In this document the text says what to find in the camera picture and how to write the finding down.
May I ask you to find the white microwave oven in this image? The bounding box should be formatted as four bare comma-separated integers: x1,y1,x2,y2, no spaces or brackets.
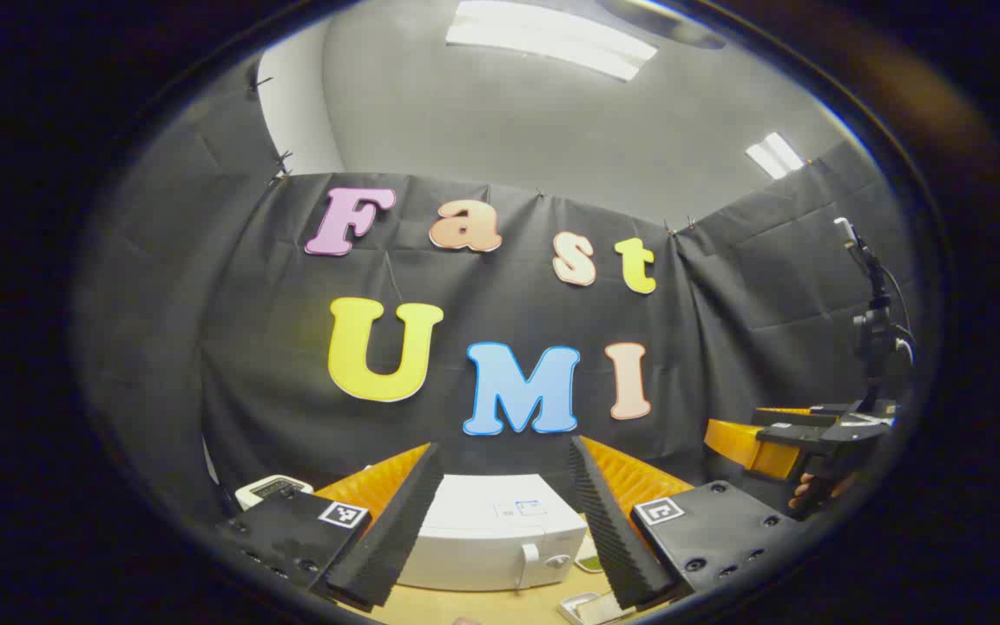
396,473,589,593

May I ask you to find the white rectangular tray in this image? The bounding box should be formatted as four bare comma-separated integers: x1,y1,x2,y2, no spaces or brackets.
556,592,636,625

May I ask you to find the white toaster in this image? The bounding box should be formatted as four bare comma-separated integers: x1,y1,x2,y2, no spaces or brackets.
234,474,317,511

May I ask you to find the long ceiling light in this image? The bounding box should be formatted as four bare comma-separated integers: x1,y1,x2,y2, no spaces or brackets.
445,0,659,83

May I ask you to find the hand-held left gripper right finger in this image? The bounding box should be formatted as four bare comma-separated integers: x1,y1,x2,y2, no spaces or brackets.
568,434,805,610

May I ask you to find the small ceiling light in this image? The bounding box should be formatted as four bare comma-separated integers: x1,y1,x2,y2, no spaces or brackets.
745,132,805,181

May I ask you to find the black backdrop cloth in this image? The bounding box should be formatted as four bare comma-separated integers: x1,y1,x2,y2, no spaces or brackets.
75,56,922,530

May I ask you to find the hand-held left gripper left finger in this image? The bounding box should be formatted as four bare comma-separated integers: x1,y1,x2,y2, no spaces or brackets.
216,441,447,611

